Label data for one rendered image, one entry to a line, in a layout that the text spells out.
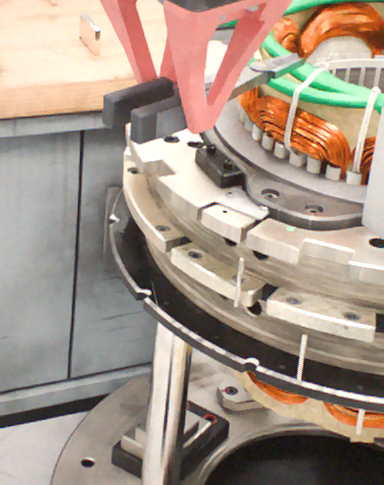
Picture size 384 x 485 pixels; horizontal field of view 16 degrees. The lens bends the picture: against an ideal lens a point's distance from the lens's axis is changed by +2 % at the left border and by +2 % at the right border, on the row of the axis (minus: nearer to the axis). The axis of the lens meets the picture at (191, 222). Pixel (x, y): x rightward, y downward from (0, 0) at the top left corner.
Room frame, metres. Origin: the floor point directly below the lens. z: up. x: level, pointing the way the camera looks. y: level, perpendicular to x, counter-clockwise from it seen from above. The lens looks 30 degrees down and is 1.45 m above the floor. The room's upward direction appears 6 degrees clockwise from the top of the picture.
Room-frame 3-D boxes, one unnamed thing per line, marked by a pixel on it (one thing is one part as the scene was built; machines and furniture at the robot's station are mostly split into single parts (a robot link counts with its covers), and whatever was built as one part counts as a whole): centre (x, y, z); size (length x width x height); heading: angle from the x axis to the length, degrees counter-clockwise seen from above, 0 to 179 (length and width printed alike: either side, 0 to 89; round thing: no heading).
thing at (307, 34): (0.82, -0.08, 1.12); 0.06 x 0.02 x 0.04; 120
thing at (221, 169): (0.68, -0.01, 1.10); 0.03 x 0.01 x 0.01; 30
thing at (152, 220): (0.71, 0.02, 1.05); 0.09 x 0.04 x 0.01; 30
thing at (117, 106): (0.61, 0.03, 1.17); 0.04 x 0.01 x 0.02; 136
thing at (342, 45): (0.82, -0.08, 1.12); 0.05 x 0.01 x 0.02; 120
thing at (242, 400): (0.87, -0.07, 0.81); 0.07 x 0.03 x 0.01; 113
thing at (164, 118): (0.59, 0.02, 1.17); 0.04 x 0.01 x 0.02; 136
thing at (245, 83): (0.63, -0.01, 1.17); 0.06 x 0.01 x 0.01; 146
